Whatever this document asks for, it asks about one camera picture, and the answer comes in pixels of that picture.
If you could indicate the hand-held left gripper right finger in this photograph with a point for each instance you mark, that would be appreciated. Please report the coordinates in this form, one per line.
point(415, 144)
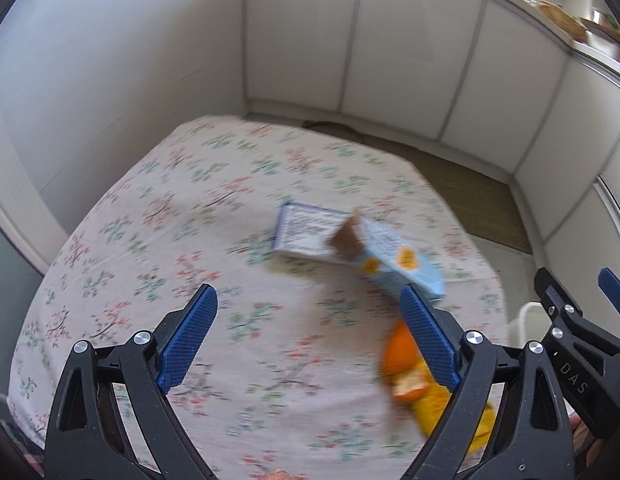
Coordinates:
point(430, 340)

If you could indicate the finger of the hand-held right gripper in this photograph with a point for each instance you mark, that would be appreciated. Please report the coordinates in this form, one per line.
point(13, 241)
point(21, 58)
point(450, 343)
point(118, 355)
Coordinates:
point(615, 292)
point(590, 360)

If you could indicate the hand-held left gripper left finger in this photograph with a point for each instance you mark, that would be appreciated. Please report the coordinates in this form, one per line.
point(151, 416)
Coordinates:
point(185, 345)

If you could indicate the yellow snack bag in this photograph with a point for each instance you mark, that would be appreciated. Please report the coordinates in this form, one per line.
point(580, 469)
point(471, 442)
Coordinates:
point(432, 405)

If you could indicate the light blue biscuit carton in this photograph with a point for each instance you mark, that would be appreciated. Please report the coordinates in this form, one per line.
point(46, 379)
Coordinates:
point(390, 255)

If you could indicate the blue and white carton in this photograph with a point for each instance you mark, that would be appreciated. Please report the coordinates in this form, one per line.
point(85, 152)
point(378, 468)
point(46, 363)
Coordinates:
point(305, 230)

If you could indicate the floral tablecloth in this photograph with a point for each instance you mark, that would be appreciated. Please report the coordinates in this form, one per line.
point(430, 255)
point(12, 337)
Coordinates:
point(190, 200)

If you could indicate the white kitchen cabinet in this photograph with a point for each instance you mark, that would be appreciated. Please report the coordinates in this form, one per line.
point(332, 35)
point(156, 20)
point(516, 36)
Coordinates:
point(565, 135)
point(400, 60)

